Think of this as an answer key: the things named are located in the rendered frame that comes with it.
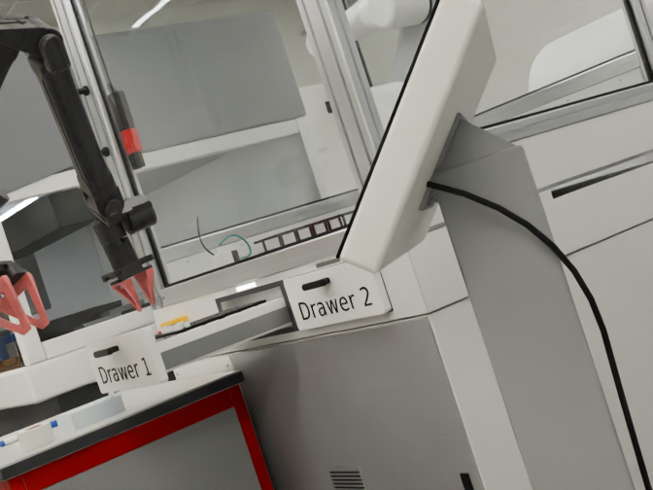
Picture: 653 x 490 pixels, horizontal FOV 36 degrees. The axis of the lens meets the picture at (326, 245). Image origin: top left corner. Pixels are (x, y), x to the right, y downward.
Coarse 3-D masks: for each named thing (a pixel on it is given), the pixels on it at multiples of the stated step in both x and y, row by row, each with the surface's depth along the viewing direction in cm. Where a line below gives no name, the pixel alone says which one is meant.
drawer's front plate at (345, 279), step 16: (320, 272) 199; (336, 272) 195; (352, 272) 191; (368, 272) 187; (288, 288) 209; (320, 288) 200; (336, 288) 196; (352, 288) 192; (368, 288) 188; (384, 288) 187; (320, 304) 202; (384, 304) 187; (304, 320) 207; (320, 320) 203; (336, 320) 199
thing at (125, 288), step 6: (114, 282) 209; (120, 282) 208; (126, 282) 207; (114, 288) 211; (120, 288) 211; (126, 288) 207; (132, 288) 208; (120, 294) 211; (126, 294) 211; (132, 294) 208; (132, 300) 211; (138, 300) 209; (138, 306) 210
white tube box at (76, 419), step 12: (120, 396) 223; (84, 408) 217; (96, 408) 219; (108, 408) 220; (120, 408) 222; (60, 420) 220; (72, 420) 215; (84, 420) 217; (96, 420) 218; (60, 432) 221
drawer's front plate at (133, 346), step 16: (128, 336) 198; (144, 336) 193; (128, 352) 200; (144, 352) 194; (96, 368) 214; (128, 368) 202; (144, 368) 196; (160, 368) 193; (112, 384) 210; (128, 384) 204; (144, 384) 198
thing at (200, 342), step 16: (272, 304) 212; (224, 320) 205; (240, 320) 207; (256, 320) 209; (272, 320) 211; (288, 320) 214; (176, 336) 198; (192, 336) 200; (208, 336) 202; (224, 336) 204; (240, 336) 206; (256, 336) 208; (160, 352) 195; (176, 352) 197; (192, 352) 199; (208, 352) 201
